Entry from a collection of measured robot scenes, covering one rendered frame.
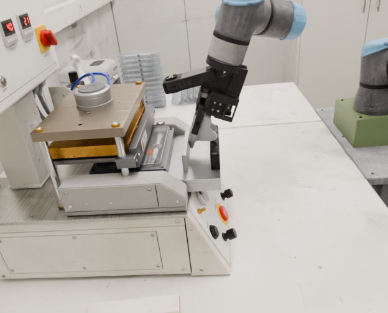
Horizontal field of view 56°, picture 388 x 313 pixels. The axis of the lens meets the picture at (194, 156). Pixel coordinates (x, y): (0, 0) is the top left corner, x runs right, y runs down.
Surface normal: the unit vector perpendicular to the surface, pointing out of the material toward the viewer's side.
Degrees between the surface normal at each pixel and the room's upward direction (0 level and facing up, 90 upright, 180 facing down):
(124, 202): 90
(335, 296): 0
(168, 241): 90
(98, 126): 0
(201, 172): 0
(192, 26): 90
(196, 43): 90
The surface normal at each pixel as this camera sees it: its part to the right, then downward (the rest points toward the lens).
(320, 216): -0.09, -0.87
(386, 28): 0.00, 0.49
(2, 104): 0.99, -0.06
